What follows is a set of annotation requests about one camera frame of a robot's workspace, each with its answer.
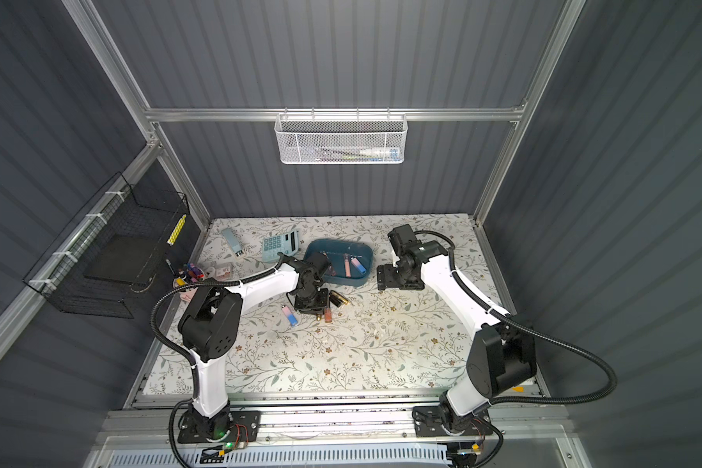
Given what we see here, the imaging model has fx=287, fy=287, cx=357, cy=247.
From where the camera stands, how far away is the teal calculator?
110 cm

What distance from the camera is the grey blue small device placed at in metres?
1.09

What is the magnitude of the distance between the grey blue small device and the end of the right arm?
585 mm

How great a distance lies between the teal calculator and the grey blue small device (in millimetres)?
86

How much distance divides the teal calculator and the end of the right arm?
429 mm

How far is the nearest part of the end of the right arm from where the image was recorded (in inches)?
23.6
